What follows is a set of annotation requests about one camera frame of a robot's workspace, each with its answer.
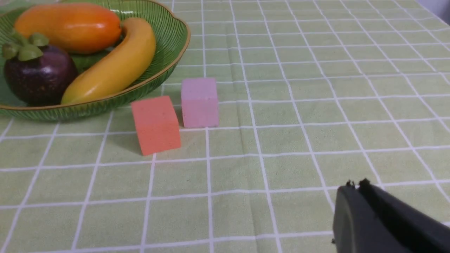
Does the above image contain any orange toy mango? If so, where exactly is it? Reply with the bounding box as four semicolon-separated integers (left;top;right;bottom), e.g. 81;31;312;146
14;2;122;54

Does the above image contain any pink foam cube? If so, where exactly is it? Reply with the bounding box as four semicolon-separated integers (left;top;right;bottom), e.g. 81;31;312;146
181;77;220;128

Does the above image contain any green glass leaf plate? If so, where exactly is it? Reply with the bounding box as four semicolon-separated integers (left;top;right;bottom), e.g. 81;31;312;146
1;0;191;121

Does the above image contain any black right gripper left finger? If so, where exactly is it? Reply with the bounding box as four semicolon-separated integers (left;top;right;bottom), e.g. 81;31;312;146
332;181;411;253

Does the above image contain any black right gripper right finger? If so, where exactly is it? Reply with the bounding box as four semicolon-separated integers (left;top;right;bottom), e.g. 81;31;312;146
358;179;450;253

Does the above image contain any purple toy mangosteen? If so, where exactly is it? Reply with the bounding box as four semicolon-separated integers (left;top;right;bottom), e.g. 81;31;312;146
2;29;78;106

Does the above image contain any yellow toy banana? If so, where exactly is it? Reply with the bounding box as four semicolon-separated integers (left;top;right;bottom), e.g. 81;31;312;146
61;18;156;105

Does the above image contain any orange foam cube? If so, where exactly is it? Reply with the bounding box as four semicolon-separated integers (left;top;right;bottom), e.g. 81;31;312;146
131;96;181;156

